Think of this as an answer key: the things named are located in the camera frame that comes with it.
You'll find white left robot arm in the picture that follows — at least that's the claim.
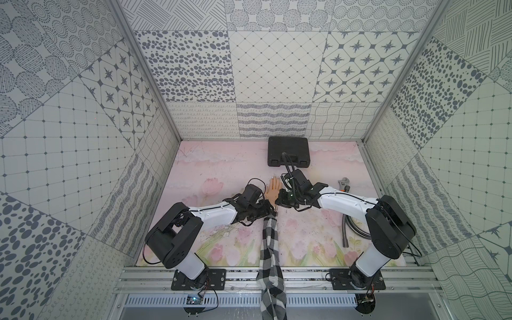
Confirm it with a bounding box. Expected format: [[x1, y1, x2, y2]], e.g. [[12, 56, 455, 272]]
[[145, 195, 276, 285]]

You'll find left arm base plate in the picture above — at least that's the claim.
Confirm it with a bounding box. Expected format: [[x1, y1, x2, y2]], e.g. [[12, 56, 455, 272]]
[[171, 268, 227, 291]]

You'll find mannequin hand with glitter nails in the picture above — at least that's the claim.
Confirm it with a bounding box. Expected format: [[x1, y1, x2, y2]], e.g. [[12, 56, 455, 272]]
[[265, 177, 283, 208]]

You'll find aluminium mounting rail frame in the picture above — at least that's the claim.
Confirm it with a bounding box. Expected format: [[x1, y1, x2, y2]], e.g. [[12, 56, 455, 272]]
[[113, 266, 455, 319]]

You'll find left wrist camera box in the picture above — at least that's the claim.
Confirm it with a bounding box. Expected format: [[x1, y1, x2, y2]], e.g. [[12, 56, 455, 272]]
[[240, 184, 263, 203]]

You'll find black white plaid sleeve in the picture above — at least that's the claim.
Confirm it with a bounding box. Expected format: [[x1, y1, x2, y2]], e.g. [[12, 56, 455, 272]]
[[257, 216, 287, 319]]

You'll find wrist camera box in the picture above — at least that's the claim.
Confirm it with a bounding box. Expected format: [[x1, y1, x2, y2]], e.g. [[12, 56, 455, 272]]
[[284, 169, 313, 191], [240, 184, 263, 203]]

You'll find orange handled adjustable wrench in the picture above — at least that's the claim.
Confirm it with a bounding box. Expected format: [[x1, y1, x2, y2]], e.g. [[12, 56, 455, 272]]
[[338, 177, 351, 193]]

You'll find grey coiled hose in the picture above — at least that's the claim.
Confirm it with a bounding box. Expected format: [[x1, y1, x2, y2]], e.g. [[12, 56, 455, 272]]
[[341, 215, 373, 248]]

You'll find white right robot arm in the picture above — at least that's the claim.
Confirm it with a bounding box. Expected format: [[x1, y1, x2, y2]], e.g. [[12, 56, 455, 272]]
[[275, 183, 417, 289]]

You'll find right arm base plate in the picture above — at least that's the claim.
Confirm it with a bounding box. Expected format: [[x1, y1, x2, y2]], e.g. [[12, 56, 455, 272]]
[[325, 268, 386, 291]]

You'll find black plastic tool case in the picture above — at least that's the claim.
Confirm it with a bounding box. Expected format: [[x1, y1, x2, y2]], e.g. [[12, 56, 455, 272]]
[[267, 136, 311, 168]]

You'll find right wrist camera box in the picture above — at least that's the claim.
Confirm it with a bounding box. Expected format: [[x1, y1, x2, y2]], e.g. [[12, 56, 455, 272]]
[[284, 169, 313, 191]]

